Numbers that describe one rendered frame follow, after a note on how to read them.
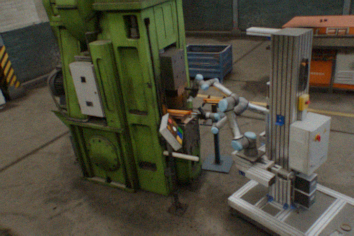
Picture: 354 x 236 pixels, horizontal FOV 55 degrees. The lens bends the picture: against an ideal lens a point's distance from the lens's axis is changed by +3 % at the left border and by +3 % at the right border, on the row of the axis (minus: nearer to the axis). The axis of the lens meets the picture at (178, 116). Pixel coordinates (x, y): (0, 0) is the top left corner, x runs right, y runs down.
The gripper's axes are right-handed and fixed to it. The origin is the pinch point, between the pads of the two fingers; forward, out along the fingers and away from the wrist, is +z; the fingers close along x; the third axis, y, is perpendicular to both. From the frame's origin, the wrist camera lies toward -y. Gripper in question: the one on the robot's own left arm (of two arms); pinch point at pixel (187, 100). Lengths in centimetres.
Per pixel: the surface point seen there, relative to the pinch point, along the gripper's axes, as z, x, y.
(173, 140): 14, -57, 17
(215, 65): 131, 366, -71
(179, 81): -10.2, 8.2, -20.1
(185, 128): 37.1, 0.1, 10.8
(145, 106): 21.6, -23.8, -38.3
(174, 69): -25.5, 0.8, -27.9
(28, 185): 215, -77, -148
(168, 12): -69, 27, -67
